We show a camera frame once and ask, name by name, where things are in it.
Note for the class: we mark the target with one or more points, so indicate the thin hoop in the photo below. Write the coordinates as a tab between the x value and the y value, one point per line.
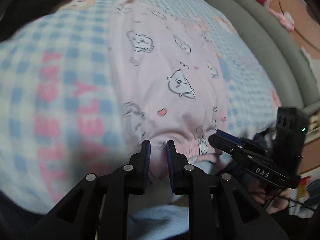
296	31

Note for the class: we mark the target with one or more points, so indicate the white plush item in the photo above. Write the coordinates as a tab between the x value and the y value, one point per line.
306	53

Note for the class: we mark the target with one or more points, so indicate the blue checked printed blanket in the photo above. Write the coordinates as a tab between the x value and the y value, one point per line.
62	80

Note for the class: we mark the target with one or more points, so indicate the black garment with white stripes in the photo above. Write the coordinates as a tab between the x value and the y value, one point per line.
30	0

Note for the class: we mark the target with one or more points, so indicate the grey padded headboard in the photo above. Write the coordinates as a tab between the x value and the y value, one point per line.
262	37

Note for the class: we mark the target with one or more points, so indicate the pink printed pants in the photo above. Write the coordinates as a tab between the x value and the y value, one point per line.
162	67

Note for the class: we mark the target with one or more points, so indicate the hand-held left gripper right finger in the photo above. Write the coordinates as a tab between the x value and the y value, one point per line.
170	160

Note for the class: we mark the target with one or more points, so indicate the light blue fleece cloth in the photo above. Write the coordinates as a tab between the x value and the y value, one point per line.
155	220

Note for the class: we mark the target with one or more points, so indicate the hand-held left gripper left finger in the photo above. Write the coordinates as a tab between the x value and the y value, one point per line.
147	160

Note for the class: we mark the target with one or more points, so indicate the person's right hand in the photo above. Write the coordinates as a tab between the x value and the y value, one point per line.
277	206

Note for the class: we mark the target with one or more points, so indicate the pink plush toy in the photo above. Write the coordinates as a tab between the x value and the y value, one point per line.
285	18

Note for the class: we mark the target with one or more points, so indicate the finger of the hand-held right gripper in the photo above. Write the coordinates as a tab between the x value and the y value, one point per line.
225	146
230	136

